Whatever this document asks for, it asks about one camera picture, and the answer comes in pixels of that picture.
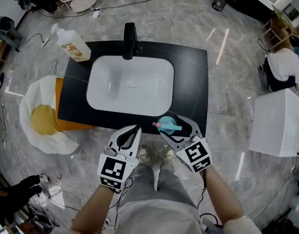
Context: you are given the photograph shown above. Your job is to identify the white bottle with orange label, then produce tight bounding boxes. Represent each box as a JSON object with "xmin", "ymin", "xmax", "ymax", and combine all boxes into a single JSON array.
[{"xmin": 56, "ymin": 28, "xmax": 92, "ymax": 63}]

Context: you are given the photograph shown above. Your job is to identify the long black floor cable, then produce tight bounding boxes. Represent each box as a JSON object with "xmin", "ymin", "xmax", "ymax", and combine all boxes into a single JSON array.
[{"xmin": 36, "ymin": 0, "xmax": 158, "ymax": 19}]

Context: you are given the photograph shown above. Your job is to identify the black mesh wastebasket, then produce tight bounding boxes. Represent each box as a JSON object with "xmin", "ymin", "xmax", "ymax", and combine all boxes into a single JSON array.
[{"xmin": 211, "ymin": 0, "xmax": 228, "ymax": 12}]

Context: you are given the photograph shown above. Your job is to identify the wooden chair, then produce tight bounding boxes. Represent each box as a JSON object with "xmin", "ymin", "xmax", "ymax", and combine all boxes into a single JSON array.
[{"xmin": 261, "ymin": 7, "xmax": 299, "ymax": 52}]

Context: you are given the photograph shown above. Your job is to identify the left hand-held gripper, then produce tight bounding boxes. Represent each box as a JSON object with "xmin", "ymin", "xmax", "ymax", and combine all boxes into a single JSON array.
[{"xmin": 96, "ymin": 124, "xmax": 143, "ymax": 195}]

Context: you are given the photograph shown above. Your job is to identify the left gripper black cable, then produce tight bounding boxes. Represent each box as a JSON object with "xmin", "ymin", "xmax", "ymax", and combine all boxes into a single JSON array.
[{"xmin": 114, "ymin": 171, "xmax": 134, "ymax": 230}]

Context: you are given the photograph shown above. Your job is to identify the person's grey trousers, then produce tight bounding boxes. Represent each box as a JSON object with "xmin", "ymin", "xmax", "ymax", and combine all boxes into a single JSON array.
[{"xmin": 119, "ymin": 162, "xmax": 198, "ymax": 211}]

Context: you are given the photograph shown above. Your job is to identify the fried egg shaped rug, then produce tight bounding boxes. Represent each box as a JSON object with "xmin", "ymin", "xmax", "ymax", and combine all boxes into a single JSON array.
[{"xmin": 19, "ymin": 75, "xmax": 80, "ymax": 155}]

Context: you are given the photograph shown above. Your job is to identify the person's right forearm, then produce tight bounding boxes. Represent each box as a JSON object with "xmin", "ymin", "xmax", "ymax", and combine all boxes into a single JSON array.
[{"xmin": 203, "ymin": 165, "xmax": 245, "ymax": 228}]

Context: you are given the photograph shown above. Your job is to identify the person's left shoe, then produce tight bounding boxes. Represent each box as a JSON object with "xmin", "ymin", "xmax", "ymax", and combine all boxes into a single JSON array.
[{"xmin": 138, "ymin": 146, "xmax": 151, "ymax": 165}]

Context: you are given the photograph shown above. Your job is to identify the white cube stool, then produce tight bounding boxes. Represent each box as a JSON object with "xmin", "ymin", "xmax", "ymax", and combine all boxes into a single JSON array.
[{"xmin": 248, "ymin": 88, "xmax": 299, "ymax": 158}]

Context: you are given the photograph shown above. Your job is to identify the white sink basin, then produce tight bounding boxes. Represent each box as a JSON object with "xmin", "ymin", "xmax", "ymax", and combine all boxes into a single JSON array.
[{"xmin": 86, "ymin": 55, "xmax": 175, "ymax": 117}]

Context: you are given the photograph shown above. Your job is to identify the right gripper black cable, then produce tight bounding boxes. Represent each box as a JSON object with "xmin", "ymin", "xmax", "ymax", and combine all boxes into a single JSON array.
[{"xmin": 196, "ymin": 169, "xmax": 209, "ymax": 211}]

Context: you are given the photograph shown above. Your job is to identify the person's right shoe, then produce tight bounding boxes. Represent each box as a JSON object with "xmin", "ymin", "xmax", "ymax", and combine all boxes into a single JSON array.
[{"xmin": 162, "ymin": 147, "xmax": 175, "ymax": 166}]

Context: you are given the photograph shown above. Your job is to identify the black faucet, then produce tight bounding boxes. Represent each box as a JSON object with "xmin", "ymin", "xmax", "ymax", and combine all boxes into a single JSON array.
[{"xmin": 122, "ymin": 22, "xmax": 142, "ymax": 60}]

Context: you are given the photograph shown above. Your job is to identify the person's shoe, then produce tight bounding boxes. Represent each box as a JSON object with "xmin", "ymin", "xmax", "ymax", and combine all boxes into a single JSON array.
[
  {"xmin": 162, "ymin": 147, "xmax": 175, "ymax": 166},
  {"xmin": 138, "ymin": 146, "xmax": 151, "ymax": 165}
]

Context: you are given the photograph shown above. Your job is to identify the person's left forearm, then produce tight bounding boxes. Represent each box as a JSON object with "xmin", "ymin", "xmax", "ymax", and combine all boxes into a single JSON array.
[{"xmin": 71, "ymin": 183, "xmax": 116, "ymax": 234}]

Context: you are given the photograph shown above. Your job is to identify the person's white shirt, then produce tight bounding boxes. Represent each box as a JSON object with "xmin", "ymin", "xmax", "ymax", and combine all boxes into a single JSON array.
[{"xmin": 50, "ymin": 198, "xmax": 263, "ymax": 234}]

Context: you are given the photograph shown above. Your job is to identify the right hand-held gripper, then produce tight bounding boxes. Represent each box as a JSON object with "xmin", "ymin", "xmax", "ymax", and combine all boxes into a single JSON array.
[{"xmin": 159, "ymin": 115, "xmax": 213, "ymax": 174}]

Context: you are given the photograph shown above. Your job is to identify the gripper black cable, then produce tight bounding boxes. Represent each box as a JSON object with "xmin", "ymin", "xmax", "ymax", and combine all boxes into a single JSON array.
[
  {"xmin": 196, "ymin": 169, "xmax": 209, "ymax": 211},
  {"xmin": 114, "ymin": 171, "xmax": 134, "ymax": 230}
]

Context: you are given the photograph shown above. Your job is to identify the black countertop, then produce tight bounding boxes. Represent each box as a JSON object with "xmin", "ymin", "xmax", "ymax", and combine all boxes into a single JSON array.
[{"xmin": 57, "ymin": 40, "xmax": 209, "ymax": 138}]

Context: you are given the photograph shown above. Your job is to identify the teal cup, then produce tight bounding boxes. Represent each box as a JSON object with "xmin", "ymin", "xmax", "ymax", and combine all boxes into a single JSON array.
[{"xmin": 152, "ymin": 115, "xmax": 183, "ymax": 135}]

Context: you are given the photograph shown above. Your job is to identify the grey floor device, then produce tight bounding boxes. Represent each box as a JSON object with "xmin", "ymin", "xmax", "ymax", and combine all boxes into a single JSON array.
[{"xmin": 0, "ymin": 15, "xmax": 23, "ymax": 53}]

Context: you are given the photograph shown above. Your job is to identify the black fabric item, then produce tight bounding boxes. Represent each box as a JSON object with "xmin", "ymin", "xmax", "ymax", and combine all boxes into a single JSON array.
[{"xmin": 0, "ymin": 175, "xmax": 44, "ymax": 225}]

